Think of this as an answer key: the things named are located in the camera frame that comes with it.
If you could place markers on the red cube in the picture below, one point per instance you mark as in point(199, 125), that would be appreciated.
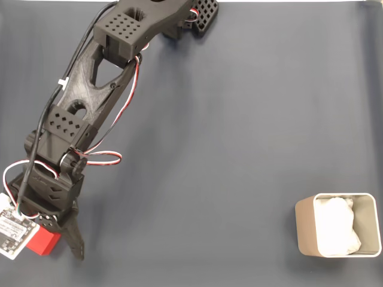
point(45, 242)

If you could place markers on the beige metal box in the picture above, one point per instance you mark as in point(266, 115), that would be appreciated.
point(305, 227)

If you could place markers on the grey table mat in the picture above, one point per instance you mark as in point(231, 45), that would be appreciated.
point(209, 164)

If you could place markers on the white crumpled paper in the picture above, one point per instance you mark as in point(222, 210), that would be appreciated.
point(335, 227)

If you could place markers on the white wrist camera board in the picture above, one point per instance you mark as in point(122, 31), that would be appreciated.
point(15, 233)

